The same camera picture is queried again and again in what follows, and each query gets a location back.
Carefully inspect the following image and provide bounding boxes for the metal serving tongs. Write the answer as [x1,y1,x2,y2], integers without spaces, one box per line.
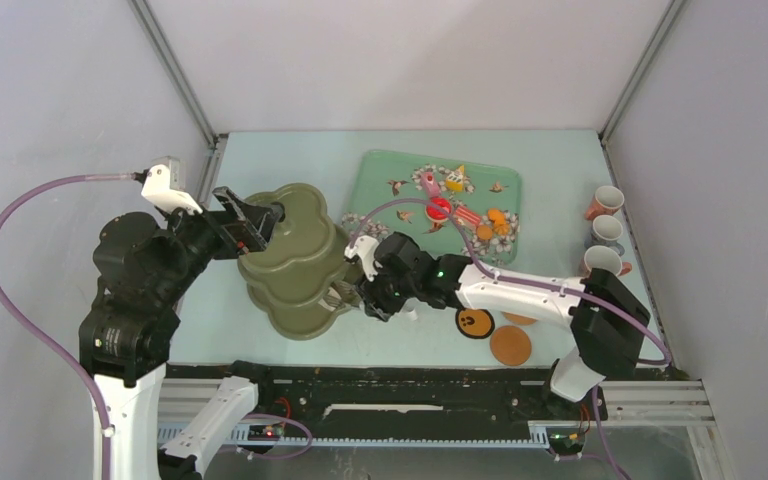
[320,281,419,321]

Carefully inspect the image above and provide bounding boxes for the far orange cup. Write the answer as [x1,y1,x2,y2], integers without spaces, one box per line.
[584,185,625,221]

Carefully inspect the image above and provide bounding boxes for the yellow smiley face coaster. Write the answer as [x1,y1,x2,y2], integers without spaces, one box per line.
[455,309,495,340]

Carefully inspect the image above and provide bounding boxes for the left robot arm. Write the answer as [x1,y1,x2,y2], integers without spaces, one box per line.
[79,185,286,479]

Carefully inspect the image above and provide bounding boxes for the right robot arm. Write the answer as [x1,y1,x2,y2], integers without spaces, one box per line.
[344,232,650,418]

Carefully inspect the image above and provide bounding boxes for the orange toy fish pastry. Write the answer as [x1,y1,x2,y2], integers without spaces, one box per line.
[487,208,511,236]

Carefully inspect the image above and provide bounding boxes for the green floral serving tray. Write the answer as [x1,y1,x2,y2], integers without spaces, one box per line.
[341,150,521,266]

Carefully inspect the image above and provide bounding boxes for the near orange-handled cup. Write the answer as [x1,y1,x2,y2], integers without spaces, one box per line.
[579,245,632,277]

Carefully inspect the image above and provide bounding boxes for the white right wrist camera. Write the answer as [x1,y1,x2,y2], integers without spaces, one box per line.
[344,235,380,281]

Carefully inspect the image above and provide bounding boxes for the green three-tier serving stand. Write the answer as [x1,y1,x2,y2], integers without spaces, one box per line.
[238,183,361,341]

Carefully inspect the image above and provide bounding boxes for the far round cork coaster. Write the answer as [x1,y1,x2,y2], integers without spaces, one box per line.
[503,313,536,326]

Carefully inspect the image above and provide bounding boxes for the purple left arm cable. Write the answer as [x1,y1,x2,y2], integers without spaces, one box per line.
[0,172,147,480]

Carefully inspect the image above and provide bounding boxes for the yellow toy cake slice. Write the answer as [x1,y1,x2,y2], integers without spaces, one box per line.
[444,165,467,193]

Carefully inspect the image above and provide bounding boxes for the near round cork coaster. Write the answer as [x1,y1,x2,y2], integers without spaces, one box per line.
[489,325,533,367]

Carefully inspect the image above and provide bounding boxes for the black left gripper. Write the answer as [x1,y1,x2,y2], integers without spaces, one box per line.
[155,182,283,299]

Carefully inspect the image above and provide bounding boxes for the red toy donut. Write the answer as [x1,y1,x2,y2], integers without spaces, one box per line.
[425,196,452,224]

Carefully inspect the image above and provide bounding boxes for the red striped toy cake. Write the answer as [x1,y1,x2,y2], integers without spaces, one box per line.
[453,205,482,230]

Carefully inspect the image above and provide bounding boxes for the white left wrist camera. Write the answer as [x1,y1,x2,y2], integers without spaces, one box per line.
[141,156,203,215]

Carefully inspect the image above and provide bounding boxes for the orange toy cookie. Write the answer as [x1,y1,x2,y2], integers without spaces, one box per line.
[475,224,494,242]

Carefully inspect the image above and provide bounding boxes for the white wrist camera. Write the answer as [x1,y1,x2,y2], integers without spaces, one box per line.
[344,235,380,281]
[141,156,203,215]

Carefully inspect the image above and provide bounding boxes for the middle white cup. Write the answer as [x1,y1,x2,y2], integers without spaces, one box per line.
[588,215,625,257]

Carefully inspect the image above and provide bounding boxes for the pink toy cake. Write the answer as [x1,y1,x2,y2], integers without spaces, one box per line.
[420,172,441,198]

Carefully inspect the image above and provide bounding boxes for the round cork coaster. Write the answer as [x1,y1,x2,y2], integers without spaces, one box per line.
[489,325,533,367]
[503,313,536,326]

